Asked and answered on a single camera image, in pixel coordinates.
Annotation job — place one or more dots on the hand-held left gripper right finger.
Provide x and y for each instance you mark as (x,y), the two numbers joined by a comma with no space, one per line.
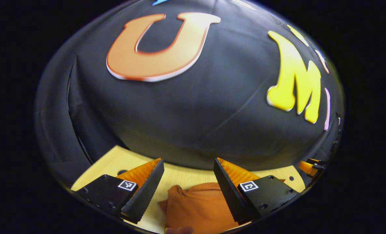
(228,191)

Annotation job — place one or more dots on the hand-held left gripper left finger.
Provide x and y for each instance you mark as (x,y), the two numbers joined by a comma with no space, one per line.
(147,191)

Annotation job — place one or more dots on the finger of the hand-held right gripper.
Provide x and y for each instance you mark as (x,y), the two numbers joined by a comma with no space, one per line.
(306,167)
(319,164)

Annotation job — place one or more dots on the orange button shirt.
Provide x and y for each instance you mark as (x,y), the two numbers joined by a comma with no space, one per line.
(196,208)

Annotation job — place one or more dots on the black backdrop cloth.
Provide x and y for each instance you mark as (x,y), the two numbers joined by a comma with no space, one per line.
(192,113)

